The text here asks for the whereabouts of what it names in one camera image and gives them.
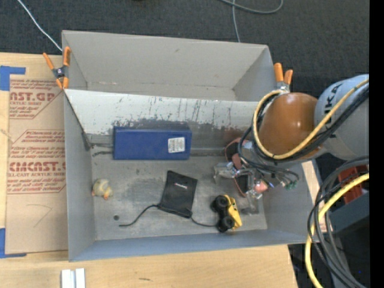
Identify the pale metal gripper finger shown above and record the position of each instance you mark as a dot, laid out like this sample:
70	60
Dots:
223	171
255	201

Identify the red-brown sunglasses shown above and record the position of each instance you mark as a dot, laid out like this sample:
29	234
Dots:
231	152

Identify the yellow toy truck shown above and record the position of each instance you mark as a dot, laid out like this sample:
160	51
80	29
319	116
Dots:
232	210

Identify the blue box with white label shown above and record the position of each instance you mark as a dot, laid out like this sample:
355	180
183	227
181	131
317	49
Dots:
141	144

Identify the pale yellow toy duck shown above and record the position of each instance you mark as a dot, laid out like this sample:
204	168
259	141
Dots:
101	188

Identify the grey metal bin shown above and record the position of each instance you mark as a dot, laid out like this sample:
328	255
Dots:
141	70

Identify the brown cardboard board red print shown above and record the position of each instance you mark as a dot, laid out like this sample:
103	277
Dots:
36	208

